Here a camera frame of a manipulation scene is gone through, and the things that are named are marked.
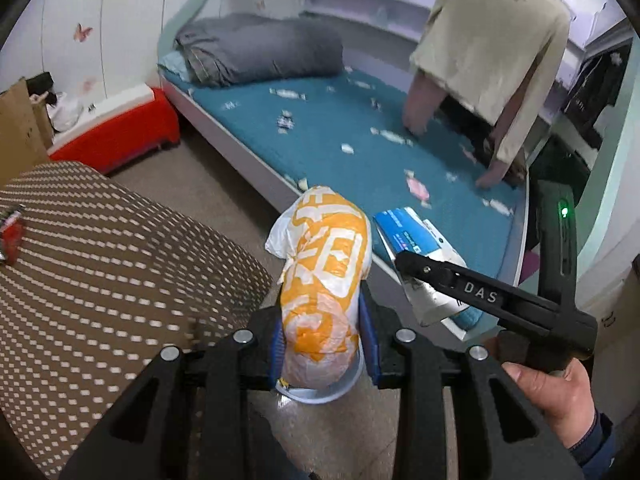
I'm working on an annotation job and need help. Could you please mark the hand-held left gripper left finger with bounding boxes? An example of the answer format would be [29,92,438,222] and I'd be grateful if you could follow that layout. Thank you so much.
[59,305,288,480]

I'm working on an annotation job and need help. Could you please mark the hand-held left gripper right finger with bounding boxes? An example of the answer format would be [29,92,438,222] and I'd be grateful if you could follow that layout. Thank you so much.
[357,280,586,480]

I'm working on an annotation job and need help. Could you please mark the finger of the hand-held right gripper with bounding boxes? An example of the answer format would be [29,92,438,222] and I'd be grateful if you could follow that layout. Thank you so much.
[394,250,453,293]

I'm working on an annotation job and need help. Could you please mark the blue white package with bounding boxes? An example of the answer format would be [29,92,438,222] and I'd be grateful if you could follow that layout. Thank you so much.
[372,206,471,328]

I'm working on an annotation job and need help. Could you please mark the white round bin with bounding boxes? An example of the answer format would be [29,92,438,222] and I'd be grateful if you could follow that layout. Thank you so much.
[272,350,365,405]

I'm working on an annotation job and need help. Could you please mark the orange white plastic bag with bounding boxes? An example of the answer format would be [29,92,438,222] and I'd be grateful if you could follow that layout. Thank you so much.
[264,185,373,391]

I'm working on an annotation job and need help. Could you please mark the person's right forearm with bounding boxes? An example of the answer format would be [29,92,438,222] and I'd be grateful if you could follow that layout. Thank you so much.
[567,409,619,468]

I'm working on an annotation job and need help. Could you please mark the person's right hand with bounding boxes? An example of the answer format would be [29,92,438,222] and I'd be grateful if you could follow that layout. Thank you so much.
[484,335,599,450]

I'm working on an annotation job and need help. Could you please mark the black pants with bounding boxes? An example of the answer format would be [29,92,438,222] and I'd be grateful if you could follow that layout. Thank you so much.
[440,92,528,183]

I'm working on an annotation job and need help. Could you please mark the brown polka dot tablecloth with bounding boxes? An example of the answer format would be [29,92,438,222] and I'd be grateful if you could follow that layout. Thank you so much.
[0,160,273,478]

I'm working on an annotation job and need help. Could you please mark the teal candy print bedsheet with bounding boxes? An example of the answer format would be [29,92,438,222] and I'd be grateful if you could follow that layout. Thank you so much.
[165,62,528,331]

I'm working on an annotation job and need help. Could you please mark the black patterned garment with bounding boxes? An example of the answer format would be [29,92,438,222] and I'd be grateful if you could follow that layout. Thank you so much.
[560,45,633,148]

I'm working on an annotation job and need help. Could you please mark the person in beige shirt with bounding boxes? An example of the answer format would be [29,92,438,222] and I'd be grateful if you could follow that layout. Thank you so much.
[410,0,571,163]

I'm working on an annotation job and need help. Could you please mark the red storage bench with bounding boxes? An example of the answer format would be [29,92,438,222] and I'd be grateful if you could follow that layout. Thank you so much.
[47,85,181,175]

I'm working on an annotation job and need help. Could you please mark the grey duvet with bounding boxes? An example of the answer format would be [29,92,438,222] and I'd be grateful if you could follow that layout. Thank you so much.
[175,12,345,88]

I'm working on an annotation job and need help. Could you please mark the red snack bag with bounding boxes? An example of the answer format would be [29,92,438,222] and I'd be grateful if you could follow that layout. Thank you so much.
[0,205,26,266]

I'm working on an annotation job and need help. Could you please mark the blue plaid pillow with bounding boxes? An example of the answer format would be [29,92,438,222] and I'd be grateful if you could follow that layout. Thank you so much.
[159,50,193,83]

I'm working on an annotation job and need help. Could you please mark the small cardboard box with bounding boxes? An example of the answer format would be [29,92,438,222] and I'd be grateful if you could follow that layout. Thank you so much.
[31,94,55,150]

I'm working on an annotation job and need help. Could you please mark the large cardboard box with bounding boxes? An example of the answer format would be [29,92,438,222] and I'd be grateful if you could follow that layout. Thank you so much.
[0,77,41,186]

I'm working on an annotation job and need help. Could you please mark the white wardrobe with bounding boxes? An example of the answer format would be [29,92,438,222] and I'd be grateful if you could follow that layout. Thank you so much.
[0,0,211,106]

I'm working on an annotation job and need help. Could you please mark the light green bunk bed frame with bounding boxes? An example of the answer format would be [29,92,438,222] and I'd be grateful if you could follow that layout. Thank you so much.
[156,0,640,333]

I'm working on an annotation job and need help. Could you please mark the lilac wall shelf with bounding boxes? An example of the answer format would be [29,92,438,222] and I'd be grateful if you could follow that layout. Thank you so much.
[300,0,441,43]

